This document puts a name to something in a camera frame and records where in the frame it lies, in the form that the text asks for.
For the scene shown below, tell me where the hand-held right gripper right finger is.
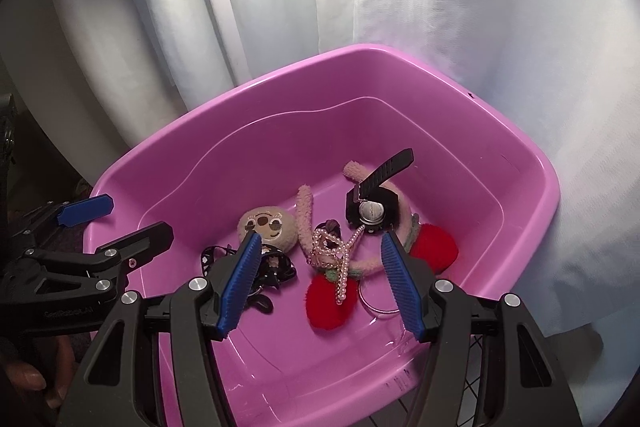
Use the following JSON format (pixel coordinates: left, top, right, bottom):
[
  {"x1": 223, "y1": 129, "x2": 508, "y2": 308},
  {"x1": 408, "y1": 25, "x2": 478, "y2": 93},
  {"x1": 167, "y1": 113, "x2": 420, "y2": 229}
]
[{"x1": 380, "y1": 231, "x2": 583, "y2": 427}]

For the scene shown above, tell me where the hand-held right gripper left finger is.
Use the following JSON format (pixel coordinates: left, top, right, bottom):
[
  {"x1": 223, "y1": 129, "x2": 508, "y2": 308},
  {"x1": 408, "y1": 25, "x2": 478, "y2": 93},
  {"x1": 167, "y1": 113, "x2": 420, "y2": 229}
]
[{"x1": 57, "y1": 231, "x2": 264, "y2": 427}]

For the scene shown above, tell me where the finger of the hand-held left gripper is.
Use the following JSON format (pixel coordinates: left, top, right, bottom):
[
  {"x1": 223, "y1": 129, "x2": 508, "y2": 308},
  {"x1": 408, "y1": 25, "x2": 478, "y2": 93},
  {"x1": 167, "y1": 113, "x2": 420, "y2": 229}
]
[
  {"x1": 10, "y1": 194, "x2": 115, "y2": 253},
  {"x1": 97, "y1": 221, "x2": 175, "y2": 280}
]

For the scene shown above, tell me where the small black hook clip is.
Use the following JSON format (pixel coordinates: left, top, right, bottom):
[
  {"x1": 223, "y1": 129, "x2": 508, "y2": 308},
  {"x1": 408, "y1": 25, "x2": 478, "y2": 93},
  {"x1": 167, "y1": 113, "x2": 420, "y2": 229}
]
[{"x1": 248, "y1": 291, "x2": 275, "y2": 314}]

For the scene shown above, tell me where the black printed ribbon band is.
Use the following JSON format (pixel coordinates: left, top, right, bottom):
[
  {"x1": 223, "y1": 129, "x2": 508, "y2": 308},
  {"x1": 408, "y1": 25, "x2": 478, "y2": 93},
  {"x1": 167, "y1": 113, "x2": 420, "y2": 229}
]
[{"x1": 200, "y1": 243, "x2": 299, "y2": 290}]

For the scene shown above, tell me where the beaded silver bangle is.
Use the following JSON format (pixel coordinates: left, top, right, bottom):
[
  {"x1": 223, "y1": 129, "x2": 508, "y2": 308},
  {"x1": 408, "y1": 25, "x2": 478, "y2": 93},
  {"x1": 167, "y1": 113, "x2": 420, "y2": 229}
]
[{"x1": 357, "y1": 282, "x2": 403, "y2": 315}]

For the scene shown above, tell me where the beige plush hair clip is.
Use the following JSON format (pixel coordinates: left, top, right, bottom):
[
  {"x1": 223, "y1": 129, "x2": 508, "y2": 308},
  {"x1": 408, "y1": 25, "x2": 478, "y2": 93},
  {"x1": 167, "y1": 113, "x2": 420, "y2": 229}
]
[{"x1": 237, "y1": 205, "x2": 298, "y2": 253}]

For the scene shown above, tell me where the pink fluffy pompom headband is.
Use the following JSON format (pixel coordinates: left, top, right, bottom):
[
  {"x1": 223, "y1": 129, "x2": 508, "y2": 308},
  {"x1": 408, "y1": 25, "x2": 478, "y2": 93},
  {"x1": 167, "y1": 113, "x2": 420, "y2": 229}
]
[{"x1": 295, "y1": 161, "x2": 460, "y2": 333}]

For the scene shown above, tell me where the black wrist watch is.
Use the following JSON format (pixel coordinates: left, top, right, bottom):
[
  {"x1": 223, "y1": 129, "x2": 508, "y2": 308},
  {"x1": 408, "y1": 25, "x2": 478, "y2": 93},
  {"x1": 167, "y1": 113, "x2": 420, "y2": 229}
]
[{"x1": 345, "y1": 148, "x2": 416, "y2": 235}]

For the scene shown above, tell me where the pearl hair clip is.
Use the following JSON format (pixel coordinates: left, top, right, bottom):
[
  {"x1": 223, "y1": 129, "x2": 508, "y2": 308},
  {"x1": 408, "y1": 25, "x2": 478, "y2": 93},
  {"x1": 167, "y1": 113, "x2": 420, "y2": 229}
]
[{"x1": 307, "y1": 227, "x2": 365, "y2": 306}]

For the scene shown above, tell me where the pink plastic basin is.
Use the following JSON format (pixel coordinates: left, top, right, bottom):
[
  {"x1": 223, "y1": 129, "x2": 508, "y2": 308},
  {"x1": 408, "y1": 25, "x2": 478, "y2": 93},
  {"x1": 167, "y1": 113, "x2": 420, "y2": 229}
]
[{"x1": 85, "y1": 44, "x2": 561, "y2": 427}]

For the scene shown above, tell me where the person's left hand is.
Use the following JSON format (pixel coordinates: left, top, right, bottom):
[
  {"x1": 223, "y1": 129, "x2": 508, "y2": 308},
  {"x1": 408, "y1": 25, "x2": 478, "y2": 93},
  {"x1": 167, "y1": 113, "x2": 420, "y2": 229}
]
[{"x1": 0, "y1": 336, "x2": 78, "y2": 403}]

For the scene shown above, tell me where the white curtain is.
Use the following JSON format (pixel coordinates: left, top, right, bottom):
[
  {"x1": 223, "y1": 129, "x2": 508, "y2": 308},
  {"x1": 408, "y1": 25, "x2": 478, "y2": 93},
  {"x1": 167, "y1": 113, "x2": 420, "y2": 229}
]
[{"x1": 0, "y1": 0, "x2": 640, "y2": 358}]

